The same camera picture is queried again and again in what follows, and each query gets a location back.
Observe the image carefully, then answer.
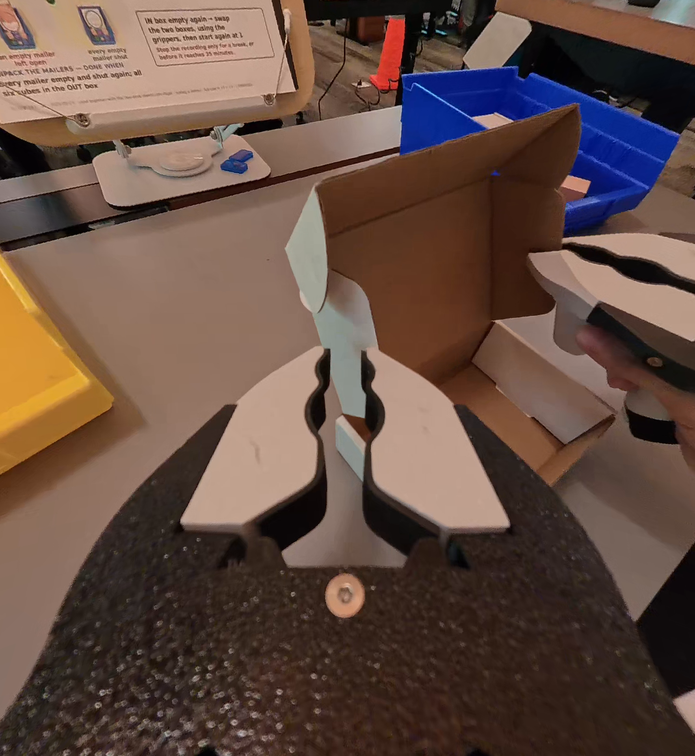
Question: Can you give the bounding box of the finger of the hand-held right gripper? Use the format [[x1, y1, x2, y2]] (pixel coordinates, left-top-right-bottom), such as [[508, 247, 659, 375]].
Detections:
[[526, 248, 695, 358], [560, 232, 695, 302]]

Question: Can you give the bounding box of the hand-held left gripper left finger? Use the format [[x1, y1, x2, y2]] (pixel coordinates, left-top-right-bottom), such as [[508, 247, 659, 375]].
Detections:
[[180, 345, 331, 547]]

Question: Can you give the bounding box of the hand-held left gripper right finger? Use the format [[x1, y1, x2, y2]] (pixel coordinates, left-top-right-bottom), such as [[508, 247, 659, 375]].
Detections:
[[359, 347, 511, 556]]

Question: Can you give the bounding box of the blue plastic bin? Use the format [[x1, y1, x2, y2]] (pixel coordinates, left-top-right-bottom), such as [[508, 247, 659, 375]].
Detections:
[[400, 66, 681, 237]]

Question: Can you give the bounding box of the white cardboard mailer box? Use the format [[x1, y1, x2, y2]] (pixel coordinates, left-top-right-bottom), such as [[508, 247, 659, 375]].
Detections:
[[284, 103, 617, 486]]

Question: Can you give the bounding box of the wooden table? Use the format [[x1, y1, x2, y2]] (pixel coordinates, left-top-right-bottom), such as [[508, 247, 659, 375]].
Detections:
[[494, 0, 695, 128]]

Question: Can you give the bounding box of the yellow plastic bin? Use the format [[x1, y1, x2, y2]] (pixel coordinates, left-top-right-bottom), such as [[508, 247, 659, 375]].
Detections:
[[0, 209, 115, 494]]

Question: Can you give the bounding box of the white panel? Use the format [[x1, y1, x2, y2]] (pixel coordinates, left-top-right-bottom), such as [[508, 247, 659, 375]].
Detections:
[[463, 11, 533, 70]]

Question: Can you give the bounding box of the white stand base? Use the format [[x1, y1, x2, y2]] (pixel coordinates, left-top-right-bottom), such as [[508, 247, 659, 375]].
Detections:
[[92, 135, 271, 209]]

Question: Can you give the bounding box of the orange traffic cone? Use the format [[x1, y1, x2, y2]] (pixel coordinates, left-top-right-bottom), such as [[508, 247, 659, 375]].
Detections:
[[370, 17, 407, 92]]

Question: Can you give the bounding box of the instruction sheet on stand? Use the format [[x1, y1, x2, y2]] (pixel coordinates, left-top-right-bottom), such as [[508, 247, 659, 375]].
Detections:
[[0, 0, 316, 148]]

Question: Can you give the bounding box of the white instruction sheet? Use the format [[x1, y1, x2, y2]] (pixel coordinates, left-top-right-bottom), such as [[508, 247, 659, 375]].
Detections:
[[0, 0, 299, 125]]

